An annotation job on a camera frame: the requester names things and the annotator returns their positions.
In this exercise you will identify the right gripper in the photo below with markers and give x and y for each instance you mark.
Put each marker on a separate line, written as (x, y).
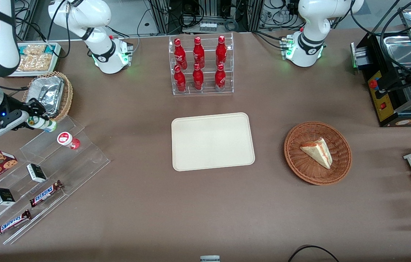
(13, 106)

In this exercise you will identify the green-label yogurt bottle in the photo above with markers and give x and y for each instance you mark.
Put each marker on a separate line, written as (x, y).
(47, 125)

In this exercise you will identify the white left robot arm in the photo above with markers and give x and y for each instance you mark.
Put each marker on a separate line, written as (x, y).
(309, 43)

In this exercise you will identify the aluminium foil tray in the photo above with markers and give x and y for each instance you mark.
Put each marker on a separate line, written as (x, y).
(49, 92)

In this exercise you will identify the beige serving tray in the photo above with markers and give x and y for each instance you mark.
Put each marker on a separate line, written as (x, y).
(212, 142)

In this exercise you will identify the black heating machine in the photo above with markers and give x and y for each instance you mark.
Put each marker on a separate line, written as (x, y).
(383, 105)

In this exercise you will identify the steel pan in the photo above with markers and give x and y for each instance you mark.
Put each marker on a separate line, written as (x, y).
(400, 51)

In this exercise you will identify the light wicker basket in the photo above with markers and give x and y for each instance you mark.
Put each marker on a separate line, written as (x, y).
(68, 95)

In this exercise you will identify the red-label yogurt bottle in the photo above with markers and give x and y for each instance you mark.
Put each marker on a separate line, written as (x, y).
(67, 140)

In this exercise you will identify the rice cracker bag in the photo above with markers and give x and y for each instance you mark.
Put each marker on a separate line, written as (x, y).
(34, 62)

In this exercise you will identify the small black box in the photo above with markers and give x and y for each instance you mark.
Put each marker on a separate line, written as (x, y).
(3, 196)
(36, 173)

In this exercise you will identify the white snack container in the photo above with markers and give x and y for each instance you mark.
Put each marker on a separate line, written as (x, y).
(57, 58)

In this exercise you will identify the clear acrylic step display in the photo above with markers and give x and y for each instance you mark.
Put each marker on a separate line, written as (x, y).
(63, 171)

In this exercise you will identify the Snickers bar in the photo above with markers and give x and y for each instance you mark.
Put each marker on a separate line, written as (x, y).
(46, 193)
(12, 223)

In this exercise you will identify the triangle sandwich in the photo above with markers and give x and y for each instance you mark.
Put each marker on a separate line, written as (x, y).
(318, 153)

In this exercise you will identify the brown wicker basket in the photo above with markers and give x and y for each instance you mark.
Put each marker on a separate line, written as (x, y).
(300, 163)

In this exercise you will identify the red cola bottle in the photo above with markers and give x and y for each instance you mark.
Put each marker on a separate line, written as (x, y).
(221, 51)
(220, 79)
(180, 80)
(198, 52)
(198, 79)
(180, 54)

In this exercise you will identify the clear acrylic bottle rack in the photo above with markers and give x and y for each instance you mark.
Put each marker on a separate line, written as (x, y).
(207, 87)

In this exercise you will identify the grey power strip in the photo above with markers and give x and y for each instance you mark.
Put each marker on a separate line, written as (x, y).
(208, 26)

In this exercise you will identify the small grey device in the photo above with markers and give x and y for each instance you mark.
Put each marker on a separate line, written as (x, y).
(210, 258)

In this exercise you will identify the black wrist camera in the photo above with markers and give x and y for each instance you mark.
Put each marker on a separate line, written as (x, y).
(11, 107)

